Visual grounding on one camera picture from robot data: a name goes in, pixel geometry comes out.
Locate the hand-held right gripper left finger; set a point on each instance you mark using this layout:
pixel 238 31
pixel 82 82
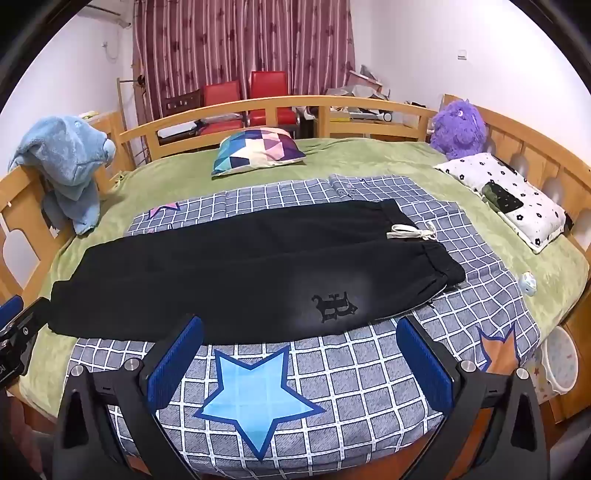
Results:
pixel 178 364

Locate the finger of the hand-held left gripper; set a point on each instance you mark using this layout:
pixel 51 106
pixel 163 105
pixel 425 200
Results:
pixel 30 321
pixel 11 305

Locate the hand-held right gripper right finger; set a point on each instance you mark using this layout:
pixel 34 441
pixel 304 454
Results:
pixel 425 364

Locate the black pants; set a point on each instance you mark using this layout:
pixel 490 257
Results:
pixel 254 267

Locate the grey plaid star blanket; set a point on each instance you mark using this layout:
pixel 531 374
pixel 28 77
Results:
pixel 369 369

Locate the small white ball toy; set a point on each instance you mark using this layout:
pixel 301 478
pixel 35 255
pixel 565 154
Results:
pixel 527 283

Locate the white plastic basin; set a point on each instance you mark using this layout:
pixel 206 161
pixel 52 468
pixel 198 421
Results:
pixel 561 360

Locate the light blue plush toy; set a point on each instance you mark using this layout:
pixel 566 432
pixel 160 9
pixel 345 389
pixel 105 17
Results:
pixel 64 157

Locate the white flower print pillow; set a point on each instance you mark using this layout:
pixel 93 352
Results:
pixel 531 217

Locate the green bed sheet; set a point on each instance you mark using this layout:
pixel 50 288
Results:
pixel 369 157

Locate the colourful geometric pillow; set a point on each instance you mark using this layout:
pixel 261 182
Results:
pixel 256 150

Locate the purple plush toy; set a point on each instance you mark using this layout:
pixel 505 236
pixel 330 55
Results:
pixel 457 129

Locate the dark brown wooden chair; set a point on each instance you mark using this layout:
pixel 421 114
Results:
pixel 184 101

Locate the red chair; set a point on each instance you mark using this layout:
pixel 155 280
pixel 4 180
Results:
pixel 270 85
pixel 223 94

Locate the grey paper pile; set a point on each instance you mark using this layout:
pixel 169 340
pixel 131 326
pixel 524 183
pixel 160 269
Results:
pixel 360 83

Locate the white air conditioner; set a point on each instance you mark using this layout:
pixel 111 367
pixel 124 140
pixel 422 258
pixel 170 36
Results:
pixel 108 11

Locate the red striped curtain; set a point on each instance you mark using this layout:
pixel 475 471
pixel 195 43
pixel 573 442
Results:
pixel 240 41

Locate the wooden bed frame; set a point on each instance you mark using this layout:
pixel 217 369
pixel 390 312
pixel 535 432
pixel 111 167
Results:
pixel 277 104

